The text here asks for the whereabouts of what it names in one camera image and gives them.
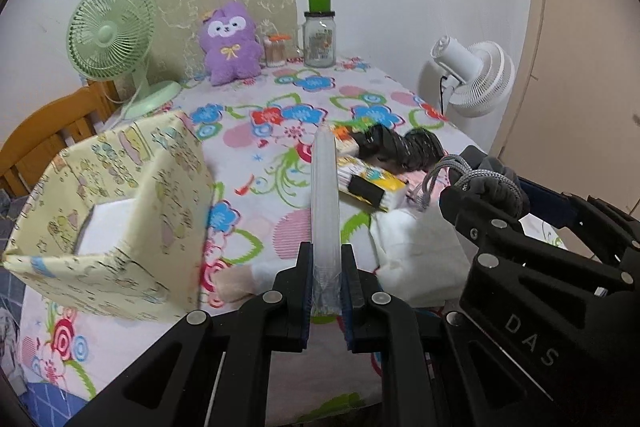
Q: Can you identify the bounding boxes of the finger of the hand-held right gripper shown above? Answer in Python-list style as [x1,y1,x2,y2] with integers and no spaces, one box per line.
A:
[517,177,640,269]
[439,186,637,290]

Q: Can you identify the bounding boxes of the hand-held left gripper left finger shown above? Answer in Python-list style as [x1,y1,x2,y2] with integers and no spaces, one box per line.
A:
[65,242,313,427]

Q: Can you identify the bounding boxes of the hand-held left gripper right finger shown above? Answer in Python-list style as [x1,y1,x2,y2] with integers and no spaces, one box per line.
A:
[340,244,551,427]

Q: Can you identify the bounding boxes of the black garbage bag roll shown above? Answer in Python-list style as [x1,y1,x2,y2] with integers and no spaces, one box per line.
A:
[402,129,446,171]
[359,124,408,172]

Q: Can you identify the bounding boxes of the yellow patterned box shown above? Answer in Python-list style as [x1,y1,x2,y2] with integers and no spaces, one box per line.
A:
[1,109,217,324]

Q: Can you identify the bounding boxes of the peach soft cloth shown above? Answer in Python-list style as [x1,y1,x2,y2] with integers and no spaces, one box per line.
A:
[215,263,282,304]

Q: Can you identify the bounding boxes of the white folded cloth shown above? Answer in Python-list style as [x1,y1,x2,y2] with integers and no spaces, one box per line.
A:
[370,206,482,309]

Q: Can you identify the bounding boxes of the tissue pack with black band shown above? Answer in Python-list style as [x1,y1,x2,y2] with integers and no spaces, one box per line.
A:
[336,157,409,214]

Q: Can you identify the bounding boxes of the white standing fan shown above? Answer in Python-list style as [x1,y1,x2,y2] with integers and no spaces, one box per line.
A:
[419,35,516,119]

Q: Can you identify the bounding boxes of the beige door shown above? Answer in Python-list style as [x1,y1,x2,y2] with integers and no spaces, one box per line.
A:
[492,0,640,214]

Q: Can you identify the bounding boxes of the orange white packet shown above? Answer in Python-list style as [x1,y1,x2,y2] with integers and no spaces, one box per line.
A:
[329,123,362,158]

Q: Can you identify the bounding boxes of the floral tablecloth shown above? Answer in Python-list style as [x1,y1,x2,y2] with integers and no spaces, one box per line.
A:
[15,56,501,427]

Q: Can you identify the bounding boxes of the glass jar with green lid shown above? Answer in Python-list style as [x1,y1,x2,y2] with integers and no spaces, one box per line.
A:
[299,0,337,68]

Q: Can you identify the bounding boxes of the small jar with orange lid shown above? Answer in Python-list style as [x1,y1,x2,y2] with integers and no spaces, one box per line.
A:
[263,34,291,68]

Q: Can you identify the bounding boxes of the purple plush toy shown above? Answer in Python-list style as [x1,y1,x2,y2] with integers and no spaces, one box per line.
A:
[198,1,265,86]

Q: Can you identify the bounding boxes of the wooden chair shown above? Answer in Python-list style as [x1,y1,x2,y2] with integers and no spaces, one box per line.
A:
[0,84,127,198]

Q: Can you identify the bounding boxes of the green desk fan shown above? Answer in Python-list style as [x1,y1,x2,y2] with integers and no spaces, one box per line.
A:
[67,0,184,121]

